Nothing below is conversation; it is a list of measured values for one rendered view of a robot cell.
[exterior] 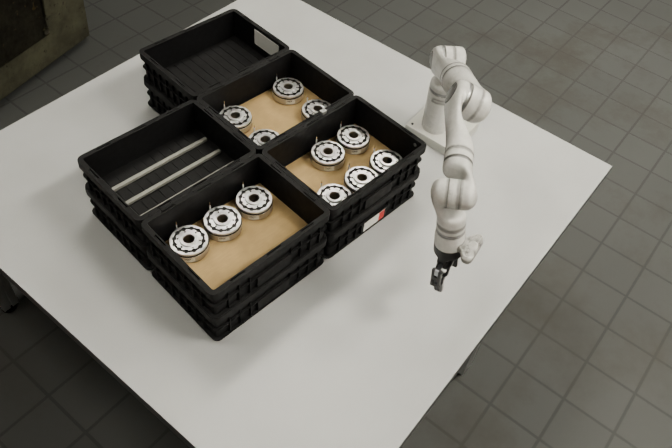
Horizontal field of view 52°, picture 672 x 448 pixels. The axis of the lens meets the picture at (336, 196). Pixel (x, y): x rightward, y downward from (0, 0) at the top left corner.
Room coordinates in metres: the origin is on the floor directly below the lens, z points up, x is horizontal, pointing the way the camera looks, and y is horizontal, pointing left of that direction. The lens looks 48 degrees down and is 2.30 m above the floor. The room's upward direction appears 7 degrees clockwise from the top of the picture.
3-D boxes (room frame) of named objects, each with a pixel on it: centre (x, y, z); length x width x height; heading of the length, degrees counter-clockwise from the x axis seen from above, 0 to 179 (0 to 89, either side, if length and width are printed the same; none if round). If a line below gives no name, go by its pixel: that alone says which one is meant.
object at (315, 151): (1.47, 0.04, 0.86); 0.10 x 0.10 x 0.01
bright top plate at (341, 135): (1.55, -0.03, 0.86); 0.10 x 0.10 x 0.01
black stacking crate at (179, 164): (1.31, 0.48, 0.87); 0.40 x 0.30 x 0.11; 140
